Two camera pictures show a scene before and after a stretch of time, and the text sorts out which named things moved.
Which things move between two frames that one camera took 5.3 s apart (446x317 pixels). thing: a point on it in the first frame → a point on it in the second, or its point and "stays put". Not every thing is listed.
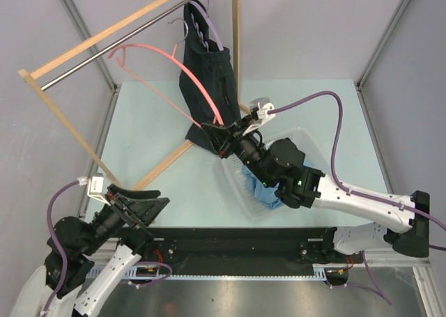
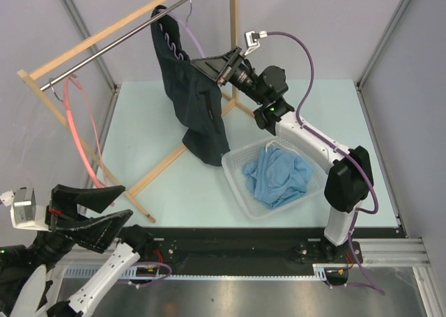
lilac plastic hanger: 213,26 → 181,19
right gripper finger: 214,134 → 217,67
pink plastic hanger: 118,53 → 75,137
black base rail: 243,251 stays put
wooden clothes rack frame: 27,72 stays put
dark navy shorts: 213,65 → 198,94
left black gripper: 141,208 → 65,217
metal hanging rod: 54,80 stays put
